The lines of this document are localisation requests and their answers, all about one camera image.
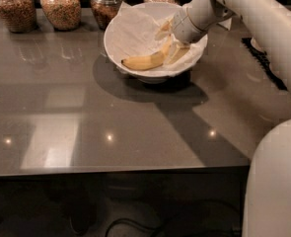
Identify white paper liner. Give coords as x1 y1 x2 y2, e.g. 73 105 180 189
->
109 1 207 77

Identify yellow banana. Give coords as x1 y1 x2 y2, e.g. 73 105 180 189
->
121 36 173 71

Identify glass jar of grains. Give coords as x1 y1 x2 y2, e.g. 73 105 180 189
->
0 0 36 33

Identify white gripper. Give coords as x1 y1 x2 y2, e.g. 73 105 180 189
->
155 5 207 64

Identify glass jar of cereal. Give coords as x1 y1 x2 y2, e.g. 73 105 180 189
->
40 0 81 31

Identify white bowl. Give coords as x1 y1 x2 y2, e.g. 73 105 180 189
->
103 1 208 85

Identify glass jar half filled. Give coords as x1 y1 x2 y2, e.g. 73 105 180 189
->
90 0 125 30

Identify white sign stand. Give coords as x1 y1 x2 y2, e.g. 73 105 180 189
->
218 18 232 31

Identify black rubber mat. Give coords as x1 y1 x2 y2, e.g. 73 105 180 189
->
241 38 287 91

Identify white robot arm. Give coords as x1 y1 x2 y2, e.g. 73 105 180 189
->
162 0 291 237

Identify black power cable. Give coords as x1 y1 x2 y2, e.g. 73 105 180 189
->
104 198 245 237

